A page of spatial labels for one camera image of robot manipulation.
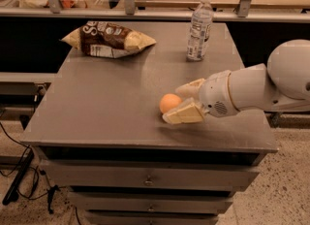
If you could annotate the orange fruit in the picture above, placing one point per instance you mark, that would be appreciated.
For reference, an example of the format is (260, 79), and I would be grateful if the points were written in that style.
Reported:
(168, 102)

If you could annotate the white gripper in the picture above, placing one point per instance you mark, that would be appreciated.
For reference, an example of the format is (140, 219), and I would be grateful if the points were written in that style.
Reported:
(215, 93)

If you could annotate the clear plastic water bottle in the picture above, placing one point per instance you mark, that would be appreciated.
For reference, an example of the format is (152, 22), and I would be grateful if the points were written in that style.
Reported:
(200, 26)

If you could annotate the grey drawer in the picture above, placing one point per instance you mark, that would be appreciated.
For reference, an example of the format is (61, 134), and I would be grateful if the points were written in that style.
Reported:
(150, 203)
(217, 178)
(143, 218)

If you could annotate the grey drawer cabinet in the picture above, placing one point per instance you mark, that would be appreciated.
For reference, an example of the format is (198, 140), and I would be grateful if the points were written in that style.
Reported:
(106, 111)

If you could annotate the bottom grey drawer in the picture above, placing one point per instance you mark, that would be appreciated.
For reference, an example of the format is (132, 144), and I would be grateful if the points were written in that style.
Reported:
(143, 218)

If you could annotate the brown chip bag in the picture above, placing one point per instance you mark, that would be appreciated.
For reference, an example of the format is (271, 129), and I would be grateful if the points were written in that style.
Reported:
(107, 39)

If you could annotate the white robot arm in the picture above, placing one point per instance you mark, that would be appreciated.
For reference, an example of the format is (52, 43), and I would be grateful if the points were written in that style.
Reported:
(282, 84)

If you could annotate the metal railing shelf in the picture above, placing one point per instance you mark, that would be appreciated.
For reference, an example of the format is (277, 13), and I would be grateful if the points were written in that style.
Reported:
(252, 10)

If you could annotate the top grey drawer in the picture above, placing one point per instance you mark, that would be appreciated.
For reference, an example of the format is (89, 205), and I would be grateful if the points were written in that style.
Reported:
(217, 178)

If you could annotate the middle grey drawer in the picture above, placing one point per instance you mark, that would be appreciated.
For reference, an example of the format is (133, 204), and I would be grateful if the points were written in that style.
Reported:
(150, 203)

